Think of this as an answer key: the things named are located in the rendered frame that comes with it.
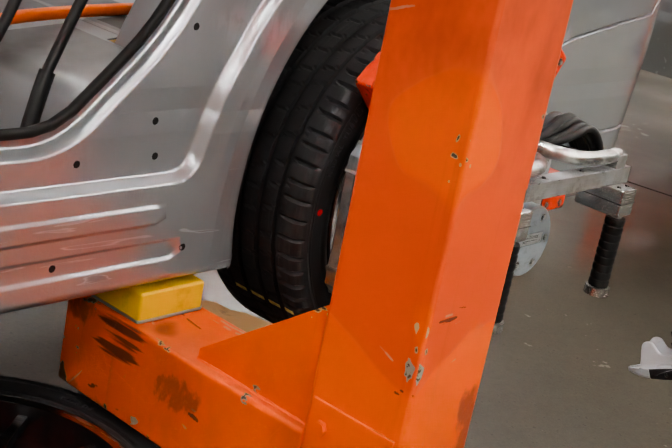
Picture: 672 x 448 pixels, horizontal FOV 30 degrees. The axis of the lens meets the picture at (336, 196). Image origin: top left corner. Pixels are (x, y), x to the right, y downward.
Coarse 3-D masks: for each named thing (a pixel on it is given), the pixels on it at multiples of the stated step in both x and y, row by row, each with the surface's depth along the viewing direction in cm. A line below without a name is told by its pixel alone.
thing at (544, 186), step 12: (588, 168) 214; (600, 168) 216; (612, 168) 217; (624, 168) 220; (540, 180) 200; (552, 180) 202; (564, 180) 204; (576, 180) 208; (588, 180) 211; (600, 180) 214; (612, 180) 218; (624, 180) 221; (528, 192) 197; (540, 192) 200; (552, 192) 203; (564, 192) 206
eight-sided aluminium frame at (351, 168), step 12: (360, 144) 201; (348, 168) 201; (348, 180) 202; (348, 192) 202; (348, 204) 202; (540, 204) 242; (336, 228) 204; (336, 240) 205; (336, 252) 205; (336, 264) 205
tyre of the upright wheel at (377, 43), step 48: (336, 0) 220; (384, 0) 222; (336, 48) 209; (288, 96) 206; (336, 96) 202; (288, 144) 203; (336, 144) 201; (240, 192) 210; (288, 192) 202; (240, 240) 214; (288, 240) 204; (240, 288) 222; (288, 288) 209
